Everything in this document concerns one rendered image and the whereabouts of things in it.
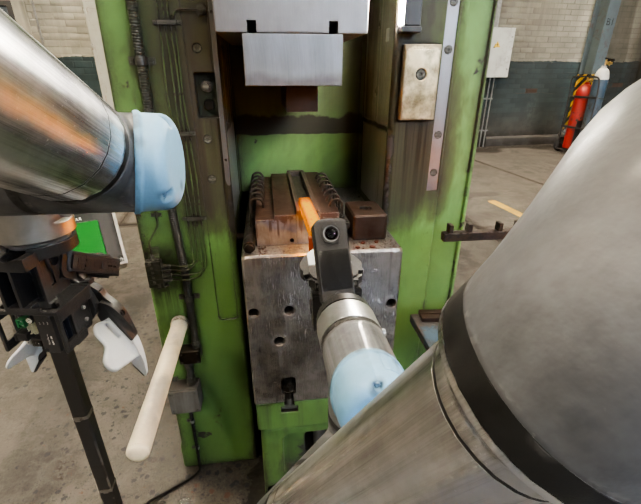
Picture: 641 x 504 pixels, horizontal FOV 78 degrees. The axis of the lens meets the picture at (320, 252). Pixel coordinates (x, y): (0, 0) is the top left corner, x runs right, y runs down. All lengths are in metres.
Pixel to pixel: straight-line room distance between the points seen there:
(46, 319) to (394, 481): 0.39
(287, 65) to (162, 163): 0.61
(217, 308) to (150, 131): 0.95
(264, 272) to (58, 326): 0.53
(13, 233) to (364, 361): 0.36
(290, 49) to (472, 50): 0.48
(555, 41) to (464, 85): 7.79
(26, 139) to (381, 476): 0.22
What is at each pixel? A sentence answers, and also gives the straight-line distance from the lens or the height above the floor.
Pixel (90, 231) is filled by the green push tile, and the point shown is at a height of 1.03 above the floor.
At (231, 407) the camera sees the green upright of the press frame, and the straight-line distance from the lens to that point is 1.46.
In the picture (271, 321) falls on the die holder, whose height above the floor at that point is 0.74.
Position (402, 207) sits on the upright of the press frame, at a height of 0.95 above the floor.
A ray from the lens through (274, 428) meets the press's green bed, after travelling 1.25.
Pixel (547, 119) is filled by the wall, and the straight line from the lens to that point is 9.07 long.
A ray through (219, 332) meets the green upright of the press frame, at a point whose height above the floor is 0.58.
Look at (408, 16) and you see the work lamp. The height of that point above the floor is 1.41.
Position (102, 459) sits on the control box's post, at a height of 0.37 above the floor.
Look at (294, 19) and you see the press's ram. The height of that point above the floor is 1.39.
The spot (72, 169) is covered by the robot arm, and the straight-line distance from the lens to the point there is 0.26.
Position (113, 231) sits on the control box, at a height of 1.02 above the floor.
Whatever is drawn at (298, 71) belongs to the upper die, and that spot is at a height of 1.30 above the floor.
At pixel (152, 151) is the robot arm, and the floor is 1.25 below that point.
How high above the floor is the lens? 1.30
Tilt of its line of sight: 25 degrees down
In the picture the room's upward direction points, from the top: straight up
